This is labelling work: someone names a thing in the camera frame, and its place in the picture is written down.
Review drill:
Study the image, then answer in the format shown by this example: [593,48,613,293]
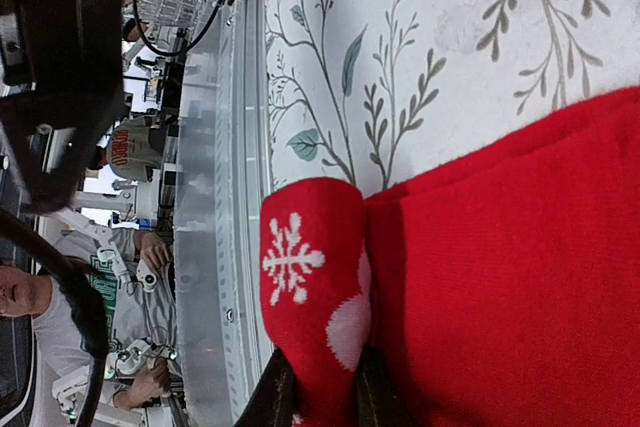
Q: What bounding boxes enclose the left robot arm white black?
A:
[1,0,124,215]

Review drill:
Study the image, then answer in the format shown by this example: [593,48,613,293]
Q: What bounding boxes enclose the floral table cloth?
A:
[263,0,639,194]

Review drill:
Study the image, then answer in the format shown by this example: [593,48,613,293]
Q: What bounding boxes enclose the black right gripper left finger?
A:
[234,348,295,427]

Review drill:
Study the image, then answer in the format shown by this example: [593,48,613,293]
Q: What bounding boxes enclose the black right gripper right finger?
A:
[355,345,415,427]

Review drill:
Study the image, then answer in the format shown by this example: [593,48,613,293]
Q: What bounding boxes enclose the red santa sock pair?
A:
[260,88,639,426]

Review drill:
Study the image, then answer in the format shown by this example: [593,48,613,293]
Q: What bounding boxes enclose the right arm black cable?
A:
[130,0,261,59]

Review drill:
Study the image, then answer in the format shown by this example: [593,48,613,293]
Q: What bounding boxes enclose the aluminium front table rail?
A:
[174,0,272,426]

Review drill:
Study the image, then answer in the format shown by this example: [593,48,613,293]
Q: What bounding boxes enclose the person in orange print shirt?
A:
[87,115,176,183]

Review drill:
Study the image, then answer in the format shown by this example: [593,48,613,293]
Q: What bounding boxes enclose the person in grey shirt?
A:
[1,228,182,426]

